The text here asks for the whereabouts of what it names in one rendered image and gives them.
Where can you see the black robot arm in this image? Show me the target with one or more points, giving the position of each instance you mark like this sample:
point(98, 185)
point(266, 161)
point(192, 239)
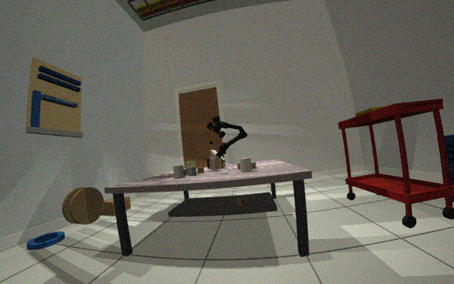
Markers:
point(221, 124)

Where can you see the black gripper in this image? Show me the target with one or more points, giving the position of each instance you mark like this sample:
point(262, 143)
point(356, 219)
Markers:
point(215, 129)

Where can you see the cream white cylinder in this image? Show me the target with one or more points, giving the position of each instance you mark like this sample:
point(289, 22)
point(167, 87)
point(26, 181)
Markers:
point(245, 165)
point(178, 171)

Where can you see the light grey cylinder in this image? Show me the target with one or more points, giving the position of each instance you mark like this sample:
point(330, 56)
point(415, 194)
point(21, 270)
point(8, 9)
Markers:
point(192, 171)

